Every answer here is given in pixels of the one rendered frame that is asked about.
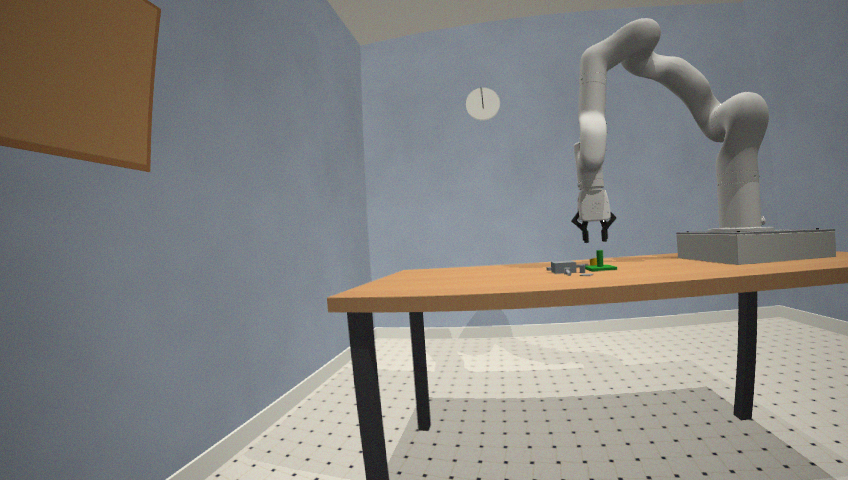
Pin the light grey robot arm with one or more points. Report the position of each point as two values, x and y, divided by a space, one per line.
742 120

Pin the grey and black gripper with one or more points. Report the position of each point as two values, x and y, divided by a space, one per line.
595 207

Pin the green flat plate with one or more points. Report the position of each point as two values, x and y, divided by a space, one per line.
600 266

